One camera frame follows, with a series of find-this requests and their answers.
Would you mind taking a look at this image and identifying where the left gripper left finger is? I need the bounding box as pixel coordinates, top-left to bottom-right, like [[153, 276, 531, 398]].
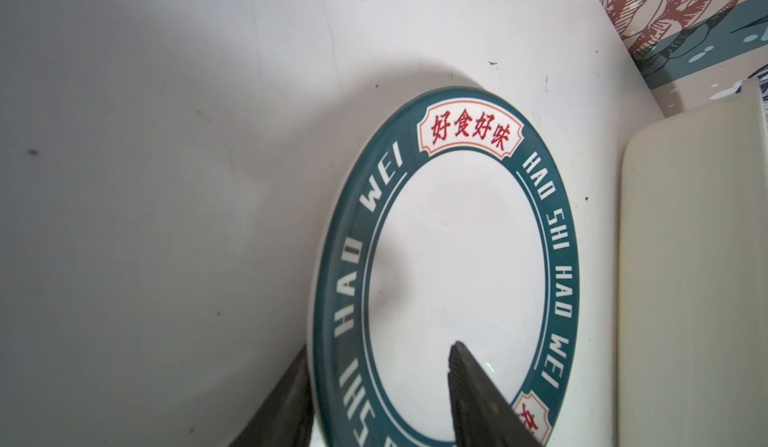
[[230, 347, 314, 447]]

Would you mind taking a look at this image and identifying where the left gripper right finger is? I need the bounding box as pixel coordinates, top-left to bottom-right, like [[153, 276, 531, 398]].
[[448, 341, 540, 447]]

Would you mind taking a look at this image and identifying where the green rim plate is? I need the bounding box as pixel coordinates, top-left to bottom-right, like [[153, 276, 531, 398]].
[[308, 86, 580, 446]]

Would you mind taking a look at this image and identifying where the white plastic bin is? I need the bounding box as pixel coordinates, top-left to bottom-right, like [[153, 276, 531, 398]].
[[616, 79, 767, 446]]

